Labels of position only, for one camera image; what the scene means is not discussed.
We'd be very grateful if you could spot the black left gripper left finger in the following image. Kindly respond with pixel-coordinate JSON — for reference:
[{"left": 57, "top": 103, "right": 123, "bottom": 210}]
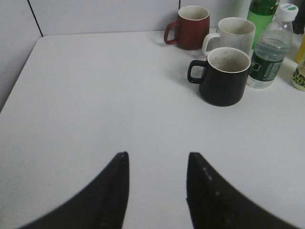
[{"left": 23, "top": 152, "right": 129, "bottom": 229}]

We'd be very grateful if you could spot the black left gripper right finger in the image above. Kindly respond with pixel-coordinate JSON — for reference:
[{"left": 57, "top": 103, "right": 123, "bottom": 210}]
[{"left": 186, "top": 152, "right": 294, "bottom": 229}]

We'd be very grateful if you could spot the black ceramic mug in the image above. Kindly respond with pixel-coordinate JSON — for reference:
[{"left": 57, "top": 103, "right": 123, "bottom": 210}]
[{"left": 187, "top": 47, "right": 251, "bottom": 107}]

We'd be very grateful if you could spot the clear water bottle green label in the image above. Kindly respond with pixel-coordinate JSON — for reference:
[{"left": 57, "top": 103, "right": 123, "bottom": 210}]
[{"left": 247, "top": 3, "right": 298, "bottom": 89}]

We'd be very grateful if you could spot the pale yellow juice bottle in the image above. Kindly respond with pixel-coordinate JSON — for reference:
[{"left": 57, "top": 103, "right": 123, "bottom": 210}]
[{"left": 292, "top": 34, "right": 305, "bottom": 92}]

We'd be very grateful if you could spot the white ceramic mug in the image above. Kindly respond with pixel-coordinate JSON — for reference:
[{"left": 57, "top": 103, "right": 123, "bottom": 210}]
[{"left": 202, "top": 17, "right": 256, "bottom": 56}]

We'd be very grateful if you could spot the red ceramic mug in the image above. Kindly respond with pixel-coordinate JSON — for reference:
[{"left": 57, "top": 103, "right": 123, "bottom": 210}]
[{"left": 163, "top": 5, "right": 210, "bottom": 50}]

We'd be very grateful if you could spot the green soda bottle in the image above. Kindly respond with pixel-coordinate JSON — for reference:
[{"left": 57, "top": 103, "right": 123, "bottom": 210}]
[{"left": 247, "top": 0, "right": 280, "bottom": 50}]

